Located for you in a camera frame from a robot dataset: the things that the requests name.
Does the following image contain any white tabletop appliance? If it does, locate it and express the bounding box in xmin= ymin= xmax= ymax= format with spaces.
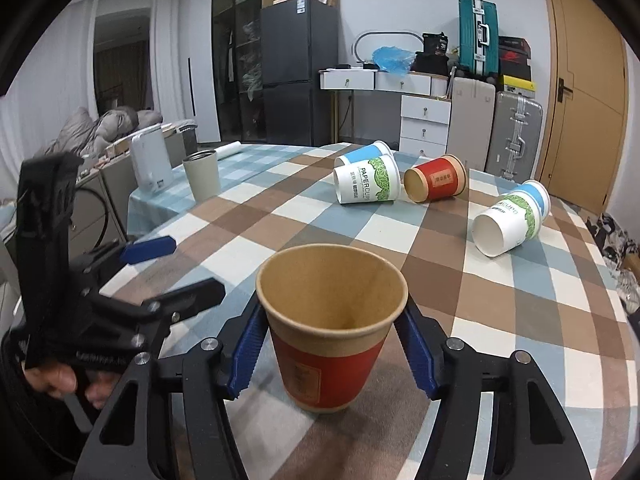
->
xmin=130 ymin=127 xmax=174 ymax=192

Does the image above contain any white drawer unit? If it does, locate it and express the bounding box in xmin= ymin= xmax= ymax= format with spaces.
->
xmin=399 ymin=94 xmax=452 ymax=157

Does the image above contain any grey waste bin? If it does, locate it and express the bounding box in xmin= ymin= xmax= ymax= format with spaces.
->
xmin=177 ymin=125 xmax=200 ymax=156

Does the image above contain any stack of black boxes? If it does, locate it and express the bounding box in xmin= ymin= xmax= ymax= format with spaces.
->
xmin=497 ymin=36 xmax=532 ymax=81

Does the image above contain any red and brown paper cup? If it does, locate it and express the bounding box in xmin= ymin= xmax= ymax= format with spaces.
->
xmin=403 ymin=154 xmax=468 ymax=204
xmin=255 ymin=243 xmax=409 ymax=414

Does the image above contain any white green-leaf paper cup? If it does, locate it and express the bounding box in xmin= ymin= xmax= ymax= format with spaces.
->
xmin=472 ymin=195 xmax=543 ymax=258
xmin=333 ymin=154 xmax=402 ymax=205

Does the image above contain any person's left hand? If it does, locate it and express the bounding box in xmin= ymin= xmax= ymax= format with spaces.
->
xmin=24 ymin=362 xmax=115 ymax=411

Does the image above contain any beige tumbler with metal rim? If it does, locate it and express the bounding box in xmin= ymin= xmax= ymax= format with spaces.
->
xmin=182 ymin=149 xmax=221 ymax=201

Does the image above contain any grey duvet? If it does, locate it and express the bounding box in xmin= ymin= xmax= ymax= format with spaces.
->
xmin=42 ymin=106 xmax=163 ymax=158

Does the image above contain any black cable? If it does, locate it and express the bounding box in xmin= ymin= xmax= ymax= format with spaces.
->
xmin=75 ymin=187 xmax=109 ymax=248

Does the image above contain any blue plastic bag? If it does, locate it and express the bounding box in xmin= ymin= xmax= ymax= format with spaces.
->
xmin=372 ymin=46 xmax=416 ymax=77

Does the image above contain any wooden door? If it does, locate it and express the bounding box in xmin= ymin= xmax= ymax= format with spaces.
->
xmin=539 ymin=0 xmax=628 ymax=216

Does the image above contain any teal suitcase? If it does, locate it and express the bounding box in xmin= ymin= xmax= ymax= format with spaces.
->
xmin=457 ymin=0 xmax=500 ymax=78

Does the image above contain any silver suitcase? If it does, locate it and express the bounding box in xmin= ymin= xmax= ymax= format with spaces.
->
xmin=486 ymin=91 xmax=544 ymax=181

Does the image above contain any white wardrobe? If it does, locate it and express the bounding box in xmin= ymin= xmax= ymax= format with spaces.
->
xmin=187 ymin=0 xmax=221 ymax=143

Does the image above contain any white curtain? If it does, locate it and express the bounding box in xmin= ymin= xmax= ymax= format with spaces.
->
xmin=0 ymin=0 xmax=101 ymax=171

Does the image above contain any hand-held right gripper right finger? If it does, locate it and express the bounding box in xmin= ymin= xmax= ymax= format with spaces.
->
xmin=392 ymin=302 xmax=593 ymax=480

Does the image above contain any oval grey tube frame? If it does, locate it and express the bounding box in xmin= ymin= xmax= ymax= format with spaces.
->
xmin=353 ymin=29 xmax=426 ymax=68

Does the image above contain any dark glass-door cabinet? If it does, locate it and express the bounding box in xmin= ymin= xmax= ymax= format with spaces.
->
xmin=211 ymin=0 xmax=266 ymax=143

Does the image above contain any black refrigerator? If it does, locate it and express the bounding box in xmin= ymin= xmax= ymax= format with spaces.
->
xmin=260 ymin=0 xmax=340 ymax=147

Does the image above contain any black bag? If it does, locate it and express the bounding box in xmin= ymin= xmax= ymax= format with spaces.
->
xmin=415 ymin=33 xmax=451 ymax=73

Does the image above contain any white desk with drawers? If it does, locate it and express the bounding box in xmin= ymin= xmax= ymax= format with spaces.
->
xmin=319 ymin=66 xmax=451 ymax=145

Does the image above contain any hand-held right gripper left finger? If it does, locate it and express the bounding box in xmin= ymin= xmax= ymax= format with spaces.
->
xmin=74 ymin=302 xmax=268 ymax=480

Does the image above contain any beige suitcase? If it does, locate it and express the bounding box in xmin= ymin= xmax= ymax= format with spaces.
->
xmin=449 ymin=76 xmax=497 ymax=171

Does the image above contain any grey low cabinet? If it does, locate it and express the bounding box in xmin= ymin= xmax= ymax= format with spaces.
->
xmin=65 ymin=160 xmax=128 ymax=261

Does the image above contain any yellow and black box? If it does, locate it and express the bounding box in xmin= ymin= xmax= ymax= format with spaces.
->
xmin=500 ymin=75 xmax=535 ymax=97

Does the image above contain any checked tablecloth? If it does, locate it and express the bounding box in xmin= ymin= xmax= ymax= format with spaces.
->
xmin=127 ymin=142 xmax=633 ymax=480

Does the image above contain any white blue-band paper cup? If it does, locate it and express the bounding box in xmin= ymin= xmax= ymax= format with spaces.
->
xmin=512 ymin=180 xmax=551 ymax=226
xmin=334 ymin=140 xmax=396 ymax=168

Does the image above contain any pile of patterned clutter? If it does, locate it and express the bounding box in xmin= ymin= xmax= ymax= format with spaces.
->
xmin=587 ymin=212 xmax=640 ymax=311

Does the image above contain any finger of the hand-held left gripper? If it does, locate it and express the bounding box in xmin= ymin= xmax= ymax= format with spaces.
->
xmin=119 ymin=236 xmax=177 ymax=265
xmin=141 ymin=278 xmax=227 ymax=328

